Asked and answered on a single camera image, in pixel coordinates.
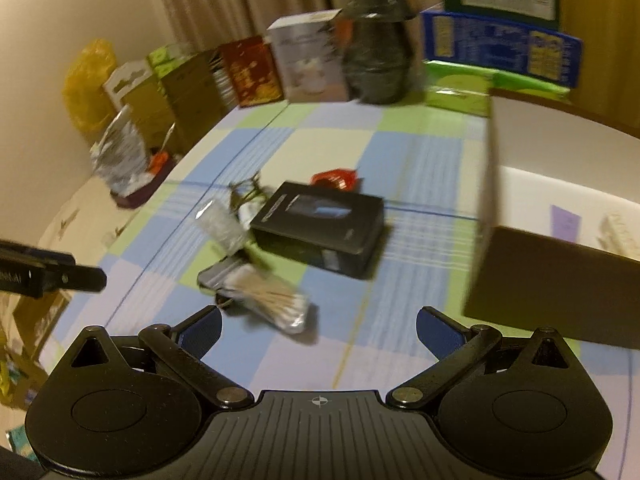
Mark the yellow plastic bag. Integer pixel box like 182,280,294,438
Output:
61,38,119,134

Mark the red gold patterned box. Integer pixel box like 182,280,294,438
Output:
216,35,287,109

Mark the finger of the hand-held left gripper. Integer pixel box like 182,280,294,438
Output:
60,266,108,293

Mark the large brown cardboard box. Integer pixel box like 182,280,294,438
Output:
464,86,640,362

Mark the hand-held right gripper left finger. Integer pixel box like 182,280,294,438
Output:
70,304,256,409

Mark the green tissue pack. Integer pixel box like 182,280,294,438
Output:
424,84,494,117
424,59,572,103

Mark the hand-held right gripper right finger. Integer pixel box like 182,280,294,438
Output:
385,306,577,409

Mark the red snack packet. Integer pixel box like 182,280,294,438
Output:
310,166,364,194

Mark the cotton swab pack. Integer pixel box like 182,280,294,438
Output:
220,264,312,337

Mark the light green packet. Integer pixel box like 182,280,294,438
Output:
146,41,197,74

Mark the black product box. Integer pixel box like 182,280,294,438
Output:
249,181,387,281

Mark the dark grey flat case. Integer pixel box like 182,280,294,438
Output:
196,256,251,307

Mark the silver foil bag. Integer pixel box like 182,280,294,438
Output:
89,104,152,194

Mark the white humidifier box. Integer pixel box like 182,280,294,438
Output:
264,9,352,104

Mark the kraft box with white handle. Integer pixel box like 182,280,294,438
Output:
101,59,177,153

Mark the checked tablecloth desktop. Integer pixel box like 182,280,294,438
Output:
37,92,640,461

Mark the purple tissue box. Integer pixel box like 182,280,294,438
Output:
111,169,169,209

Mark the black pot in plastic wrap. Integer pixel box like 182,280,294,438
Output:
341,0,417,107

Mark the blue printed carton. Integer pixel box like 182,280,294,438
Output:
419,9,584,89

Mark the purple card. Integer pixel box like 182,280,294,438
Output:
549,204,584,248

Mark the dark brown cardboard box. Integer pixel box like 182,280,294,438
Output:
159,51,237,155

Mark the small clear plastic packet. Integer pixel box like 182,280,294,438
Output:
194,199,252,257

